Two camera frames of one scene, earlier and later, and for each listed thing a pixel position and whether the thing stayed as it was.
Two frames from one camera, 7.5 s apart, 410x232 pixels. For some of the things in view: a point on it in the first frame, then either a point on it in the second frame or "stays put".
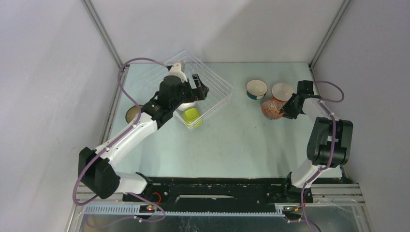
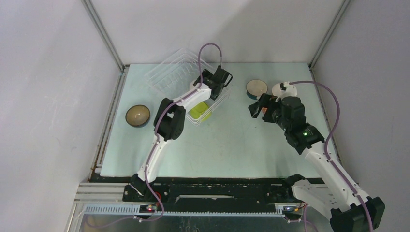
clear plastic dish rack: [220, 92] stays put
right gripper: [285, 108] -> [264, 101]
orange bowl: [282, 91] stays put
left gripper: [195, 94] -> [206, 74]
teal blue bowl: [256, 89] stays put
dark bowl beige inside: [132, 112] stays put
